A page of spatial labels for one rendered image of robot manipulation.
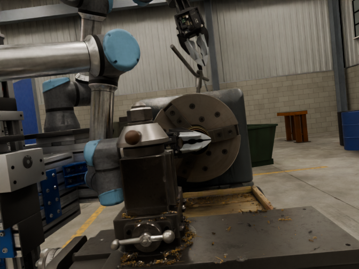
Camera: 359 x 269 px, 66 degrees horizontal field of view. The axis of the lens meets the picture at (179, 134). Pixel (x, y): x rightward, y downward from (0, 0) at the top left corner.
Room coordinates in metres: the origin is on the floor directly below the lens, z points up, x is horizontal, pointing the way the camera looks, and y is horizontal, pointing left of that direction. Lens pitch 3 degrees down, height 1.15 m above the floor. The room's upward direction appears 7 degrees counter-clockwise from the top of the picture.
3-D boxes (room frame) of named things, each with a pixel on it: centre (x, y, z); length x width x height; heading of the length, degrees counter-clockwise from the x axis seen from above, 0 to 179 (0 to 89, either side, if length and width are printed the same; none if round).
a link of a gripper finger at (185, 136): (0.78, -0.04, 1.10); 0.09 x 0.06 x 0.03; 86
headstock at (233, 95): (1.41, -0.06, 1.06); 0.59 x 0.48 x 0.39; 177
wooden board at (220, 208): (0.76, -0.04, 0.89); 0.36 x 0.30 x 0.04; 87
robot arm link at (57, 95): (1.23, 0.51, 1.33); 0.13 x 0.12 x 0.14; 132
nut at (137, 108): (0.42, 0.06, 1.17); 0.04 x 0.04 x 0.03
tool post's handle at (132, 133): (0.37, 0.06, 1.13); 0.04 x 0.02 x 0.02; 177
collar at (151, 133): (0.42, 0.06, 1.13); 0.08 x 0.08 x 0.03
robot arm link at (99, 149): (0.81, 0.22, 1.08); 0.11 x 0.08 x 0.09; 86
